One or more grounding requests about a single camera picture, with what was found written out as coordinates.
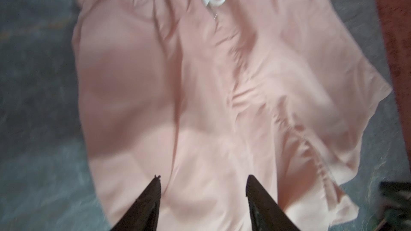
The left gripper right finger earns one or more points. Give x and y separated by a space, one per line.
265 214

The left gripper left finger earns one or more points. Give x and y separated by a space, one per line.
143 214

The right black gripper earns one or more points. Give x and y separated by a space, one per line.
397 212

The pink shorts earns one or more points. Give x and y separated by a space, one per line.
205 93

